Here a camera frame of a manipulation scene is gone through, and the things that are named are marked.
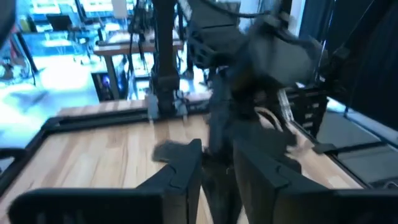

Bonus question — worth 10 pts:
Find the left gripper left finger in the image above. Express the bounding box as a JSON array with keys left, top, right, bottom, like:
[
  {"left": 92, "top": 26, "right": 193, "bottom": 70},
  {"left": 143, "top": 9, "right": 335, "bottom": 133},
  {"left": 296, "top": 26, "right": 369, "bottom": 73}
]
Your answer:
[{"left": 136, "top": 139, "right": 202, "bottom": 224}]

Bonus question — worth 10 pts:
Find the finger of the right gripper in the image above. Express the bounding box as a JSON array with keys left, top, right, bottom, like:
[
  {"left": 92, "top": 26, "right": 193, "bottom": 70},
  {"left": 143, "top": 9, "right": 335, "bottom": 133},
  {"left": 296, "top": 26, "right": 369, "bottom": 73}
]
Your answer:
[
  {"left": 233, "top": 119, "right": 302, "bottom": 174},
  {"left": 208, "top": 71, "right": 234, "bottom": 156}
]

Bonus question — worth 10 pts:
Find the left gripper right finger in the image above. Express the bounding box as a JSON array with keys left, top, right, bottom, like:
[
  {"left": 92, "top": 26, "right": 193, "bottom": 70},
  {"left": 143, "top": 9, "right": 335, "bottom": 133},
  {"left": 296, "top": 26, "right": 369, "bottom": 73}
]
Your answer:
[{"left": 233, "top": 139, "right": 336, "bottom": 224}]

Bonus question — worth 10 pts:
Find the wooden desk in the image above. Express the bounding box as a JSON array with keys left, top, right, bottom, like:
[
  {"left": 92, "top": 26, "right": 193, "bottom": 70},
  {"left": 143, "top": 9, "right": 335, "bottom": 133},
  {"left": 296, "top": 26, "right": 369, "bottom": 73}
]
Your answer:
[{"left": 93, "top": 39, "right": 184, "bottom": 101}]

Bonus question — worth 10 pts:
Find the silver aluminium bracket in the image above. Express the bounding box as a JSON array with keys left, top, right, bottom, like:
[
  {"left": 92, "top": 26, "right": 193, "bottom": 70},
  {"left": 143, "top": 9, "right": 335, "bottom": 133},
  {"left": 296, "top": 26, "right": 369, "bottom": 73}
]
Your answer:
[{"left": 278, "top": 88, "right": 295, "bottom": 124}]

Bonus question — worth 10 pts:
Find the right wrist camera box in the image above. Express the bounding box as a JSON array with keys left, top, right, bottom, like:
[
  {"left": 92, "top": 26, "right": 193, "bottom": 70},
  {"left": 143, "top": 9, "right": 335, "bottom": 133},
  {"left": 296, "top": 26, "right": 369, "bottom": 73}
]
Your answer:
[{"left": 247, "top": 29, "right": 325, "bottom": 88}]

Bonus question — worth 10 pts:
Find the black aluminium table frame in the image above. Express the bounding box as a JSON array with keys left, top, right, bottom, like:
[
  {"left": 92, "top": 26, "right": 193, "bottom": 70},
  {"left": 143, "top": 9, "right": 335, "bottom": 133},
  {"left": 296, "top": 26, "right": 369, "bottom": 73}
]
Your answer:
[{"left": 0, "top": 86, "right": 398, "bottom": 200}]

